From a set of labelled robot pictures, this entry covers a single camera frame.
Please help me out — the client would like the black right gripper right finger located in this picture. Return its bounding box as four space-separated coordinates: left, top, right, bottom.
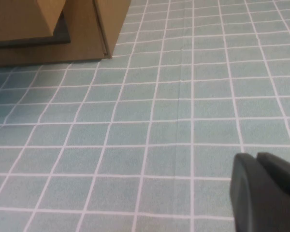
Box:
256 151 290 205

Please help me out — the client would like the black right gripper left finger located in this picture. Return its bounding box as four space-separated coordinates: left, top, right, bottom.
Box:
229 152 290 232

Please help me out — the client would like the cardboard shoe box with window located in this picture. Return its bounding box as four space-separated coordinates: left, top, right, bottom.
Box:
0 0 132 68

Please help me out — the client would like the green white-grid tablecloth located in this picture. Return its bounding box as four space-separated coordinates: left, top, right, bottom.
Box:
0 0 290 232

